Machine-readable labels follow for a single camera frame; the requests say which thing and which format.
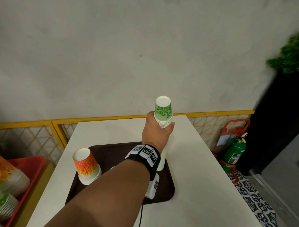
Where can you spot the person's left hand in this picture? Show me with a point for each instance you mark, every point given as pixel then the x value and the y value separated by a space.
pixel 153 133

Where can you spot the black tall planter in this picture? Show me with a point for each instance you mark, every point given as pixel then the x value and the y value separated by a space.
pixel 271 121

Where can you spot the stack of orange patterned cups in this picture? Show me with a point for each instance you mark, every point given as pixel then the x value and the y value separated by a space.
pixel 86 166

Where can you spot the yellow mesh fence panel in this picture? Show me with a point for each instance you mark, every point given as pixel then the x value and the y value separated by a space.
pixel 210 121
pixel 28 138

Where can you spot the orange extinguisher stand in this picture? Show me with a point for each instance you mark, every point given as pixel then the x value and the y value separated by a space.
pixel 233 125

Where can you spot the lying stack of green cups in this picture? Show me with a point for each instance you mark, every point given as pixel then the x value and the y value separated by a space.
pixel 7 204

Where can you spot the black and white patterned rug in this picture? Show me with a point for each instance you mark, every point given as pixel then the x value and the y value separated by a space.
pixel 253 198

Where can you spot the green fire extinguisher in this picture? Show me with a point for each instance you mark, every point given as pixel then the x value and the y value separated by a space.
pixel 234 152

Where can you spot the green leafy plant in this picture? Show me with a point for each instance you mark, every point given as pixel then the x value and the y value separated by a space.
pixel 286 57

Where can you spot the person's left forearm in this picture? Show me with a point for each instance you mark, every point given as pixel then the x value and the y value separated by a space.
pixel 109 196

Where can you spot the red plastic crate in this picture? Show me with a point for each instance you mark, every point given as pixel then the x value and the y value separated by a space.
pixel 28 168

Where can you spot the black wristband with marker blocks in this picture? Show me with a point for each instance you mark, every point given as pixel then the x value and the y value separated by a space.
pixel 146 153

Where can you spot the person's left thumb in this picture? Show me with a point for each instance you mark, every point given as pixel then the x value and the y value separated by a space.
pixel 170 127

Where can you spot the white paper tag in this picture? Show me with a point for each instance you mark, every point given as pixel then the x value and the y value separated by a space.
pixel 223 140

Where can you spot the stack of green patterned cups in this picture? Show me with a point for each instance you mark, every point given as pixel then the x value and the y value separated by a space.
pixel 163 112

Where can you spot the dark brown tray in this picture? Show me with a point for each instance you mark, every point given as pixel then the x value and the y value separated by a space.
pixel 109 154

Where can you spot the lying stack of orange cups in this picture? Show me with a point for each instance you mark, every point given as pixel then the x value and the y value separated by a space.
pixel 10 177

